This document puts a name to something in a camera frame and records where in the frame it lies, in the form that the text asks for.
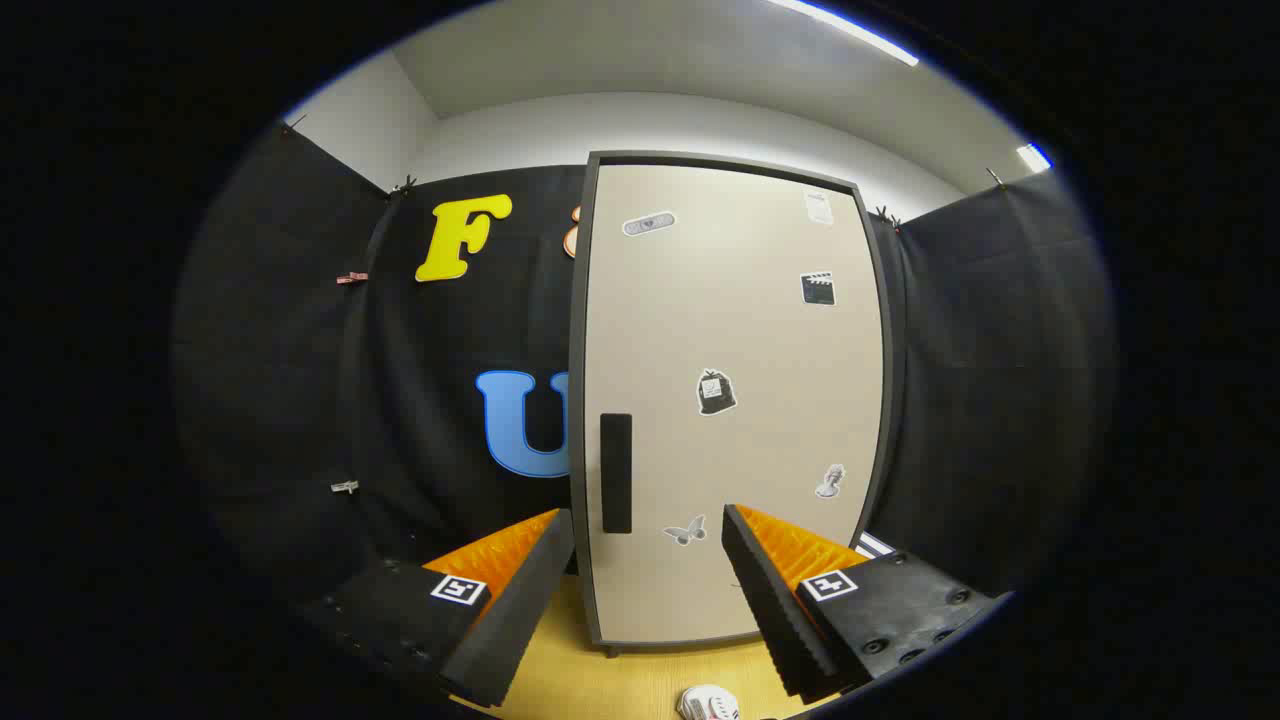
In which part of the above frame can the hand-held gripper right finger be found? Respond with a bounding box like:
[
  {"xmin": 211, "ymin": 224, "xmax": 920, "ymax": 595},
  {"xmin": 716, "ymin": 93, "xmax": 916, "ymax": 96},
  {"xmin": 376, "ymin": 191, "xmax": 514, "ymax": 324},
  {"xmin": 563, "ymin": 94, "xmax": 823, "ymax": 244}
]
[{"xmin": 720, "ymin": 503, "xmax": 1013, "ymax": 704}]

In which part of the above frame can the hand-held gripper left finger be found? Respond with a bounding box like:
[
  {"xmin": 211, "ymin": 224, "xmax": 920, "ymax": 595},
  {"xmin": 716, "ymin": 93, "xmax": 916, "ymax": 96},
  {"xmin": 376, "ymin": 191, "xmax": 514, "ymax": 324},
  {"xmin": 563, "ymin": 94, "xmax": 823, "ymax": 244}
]
[{"xmin": 300, "ymin": 508, "xmax": 577, "ymax": 709}]

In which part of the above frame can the white shoe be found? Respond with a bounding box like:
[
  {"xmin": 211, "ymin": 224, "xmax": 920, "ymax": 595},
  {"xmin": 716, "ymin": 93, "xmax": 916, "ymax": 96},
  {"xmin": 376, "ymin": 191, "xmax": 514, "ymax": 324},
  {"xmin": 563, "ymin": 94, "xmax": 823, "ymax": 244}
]
[{"xmin": 676, "ymin": 684, "xmax": 741, "ymax": 720}]

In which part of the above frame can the black door handle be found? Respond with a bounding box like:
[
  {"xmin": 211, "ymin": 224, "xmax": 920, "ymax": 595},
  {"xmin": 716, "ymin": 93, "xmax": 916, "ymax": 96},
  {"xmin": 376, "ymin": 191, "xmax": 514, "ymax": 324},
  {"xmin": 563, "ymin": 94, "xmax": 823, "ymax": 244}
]
[{"xmin": 600, "ymin": 413, "xmax": 633, "ymax": 535}]

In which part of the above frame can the grey shoe cabinet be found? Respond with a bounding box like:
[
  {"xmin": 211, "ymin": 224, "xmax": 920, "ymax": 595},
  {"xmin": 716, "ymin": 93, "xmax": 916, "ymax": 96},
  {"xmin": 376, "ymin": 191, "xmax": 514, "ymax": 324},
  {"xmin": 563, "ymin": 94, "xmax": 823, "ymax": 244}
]
[{"xmin": 566, "ymin": 148, "xmax": 898, "ymax": 658}]

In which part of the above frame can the beige shoe cabinet door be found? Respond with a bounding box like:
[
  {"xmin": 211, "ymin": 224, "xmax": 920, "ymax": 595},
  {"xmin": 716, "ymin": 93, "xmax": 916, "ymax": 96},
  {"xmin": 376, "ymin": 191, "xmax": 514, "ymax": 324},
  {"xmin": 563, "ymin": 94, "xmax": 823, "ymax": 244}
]
[{"xmin": 584, "ymin": 163, "xmax": 883, "ymax": 646}]

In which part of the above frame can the black backdrop cloth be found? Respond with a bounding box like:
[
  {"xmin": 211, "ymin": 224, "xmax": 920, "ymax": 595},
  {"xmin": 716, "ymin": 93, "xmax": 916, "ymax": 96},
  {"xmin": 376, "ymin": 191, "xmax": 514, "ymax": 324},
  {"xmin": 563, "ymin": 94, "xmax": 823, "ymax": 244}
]
[{"xmin": 170, "ymin": 120, "xmax": 1116, "ymax": 621}]

